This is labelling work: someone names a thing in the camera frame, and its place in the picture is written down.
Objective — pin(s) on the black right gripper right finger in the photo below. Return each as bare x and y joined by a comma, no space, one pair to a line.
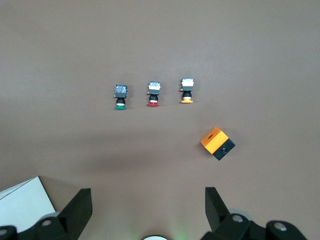
225,225

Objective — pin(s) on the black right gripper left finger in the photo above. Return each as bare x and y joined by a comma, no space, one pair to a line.
75,215

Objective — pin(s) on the yellow push button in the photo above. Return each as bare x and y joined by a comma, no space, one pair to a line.
187,90

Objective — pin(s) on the white drawer cabinet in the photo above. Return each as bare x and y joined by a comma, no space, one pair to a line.
22,202

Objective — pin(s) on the orange and black button box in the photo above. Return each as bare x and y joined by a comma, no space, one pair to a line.
215,141

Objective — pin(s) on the green push button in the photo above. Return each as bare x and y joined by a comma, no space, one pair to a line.
121,96

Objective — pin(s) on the red push button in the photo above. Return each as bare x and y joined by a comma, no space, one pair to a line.
153,92

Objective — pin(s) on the brown table mat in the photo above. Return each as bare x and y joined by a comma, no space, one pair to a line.
160,45

